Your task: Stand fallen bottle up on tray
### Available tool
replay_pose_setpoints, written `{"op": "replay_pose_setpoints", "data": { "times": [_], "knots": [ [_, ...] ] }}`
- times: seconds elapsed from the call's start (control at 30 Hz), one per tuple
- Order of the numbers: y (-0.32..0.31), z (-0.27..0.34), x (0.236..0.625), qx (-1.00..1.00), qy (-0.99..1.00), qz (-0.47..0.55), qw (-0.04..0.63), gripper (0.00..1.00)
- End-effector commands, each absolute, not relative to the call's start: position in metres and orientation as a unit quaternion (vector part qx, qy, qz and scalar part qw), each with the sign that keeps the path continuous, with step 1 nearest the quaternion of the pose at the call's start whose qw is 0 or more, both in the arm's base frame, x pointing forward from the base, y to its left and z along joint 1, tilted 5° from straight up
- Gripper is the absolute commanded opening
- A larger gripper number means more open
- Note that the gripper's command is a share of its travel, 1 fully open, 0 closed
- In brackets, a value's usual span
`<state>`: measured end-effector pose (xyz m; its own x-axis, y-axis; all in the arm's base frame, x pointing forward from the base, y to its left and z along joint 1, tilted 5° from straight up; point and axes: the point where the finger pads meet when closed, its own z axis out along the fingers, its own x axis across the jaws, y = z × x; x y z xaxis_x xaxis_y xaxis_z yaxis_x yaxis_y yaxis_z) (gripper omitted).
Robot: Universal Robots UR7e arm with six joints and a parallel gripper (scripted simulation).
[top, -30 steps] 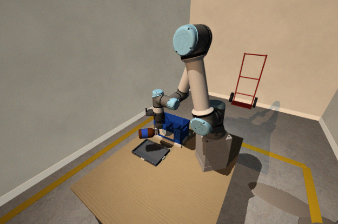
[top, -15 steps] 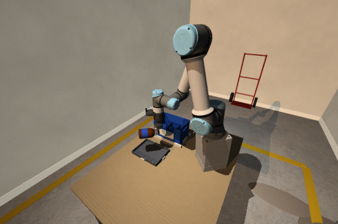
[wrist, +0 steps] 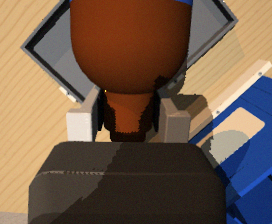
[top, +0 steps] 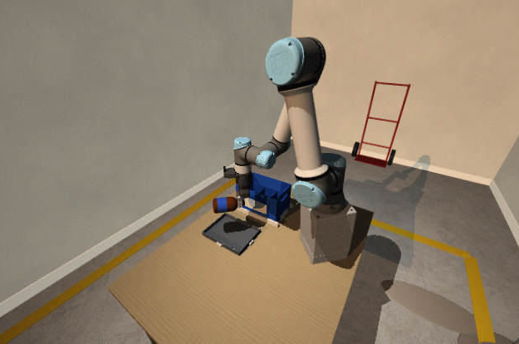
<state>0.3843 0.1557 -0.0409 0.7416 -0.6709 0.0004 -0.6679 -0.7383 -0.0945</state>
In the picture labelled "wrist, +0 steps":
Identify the dark brown bottle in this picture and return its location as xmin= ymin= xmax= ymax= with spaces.
xmin=70 ymin=0 xmax=193 ymax=142

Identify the dark blue crate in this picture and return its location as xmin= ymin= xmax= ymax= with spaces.
xmin=188 ymin=75 xmax=272 ymax=224

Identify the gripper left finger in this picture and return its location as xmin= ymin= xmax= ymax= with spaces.
xmin=66 ymin=85 xmax=104 ymax=141

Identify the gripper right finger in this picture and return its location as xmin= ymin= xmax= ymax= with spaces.
xmin=152 ymin=87 xmax=191 ymax=143

